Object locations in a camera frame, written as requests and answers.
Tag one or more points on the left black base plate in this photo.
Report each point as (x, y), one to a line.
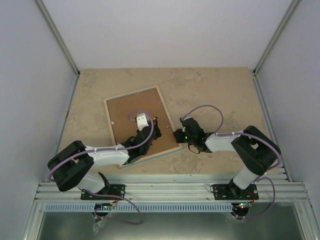
(114, 189)

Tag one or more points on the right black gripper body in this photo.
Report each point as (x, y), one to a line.
(191, 140)

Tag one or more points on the aluminium profile rail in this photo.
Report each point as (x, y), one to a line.
(195, 188)

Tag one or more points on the grey slotted cable duct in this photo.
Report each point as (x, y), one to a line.
(209, 207)

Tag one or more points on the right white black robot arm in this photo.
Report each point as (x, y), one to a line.
(257, 152)

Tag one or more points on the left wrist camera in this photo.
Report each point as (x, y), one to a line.
(141, 121)

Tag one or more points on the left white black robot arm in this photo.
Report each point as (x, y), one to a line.
(71, 167)

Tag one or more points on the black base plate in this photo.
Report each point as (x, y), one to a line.
(114, 189)
(232, 193)

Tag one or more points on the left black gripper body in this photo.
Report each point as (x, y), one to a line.
(157, 134)

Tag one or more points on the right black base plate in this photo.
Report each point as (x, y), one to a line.
(232, 193)

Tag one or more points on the blue wooden picture frame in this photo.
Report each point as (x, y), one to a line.
(120, 109)

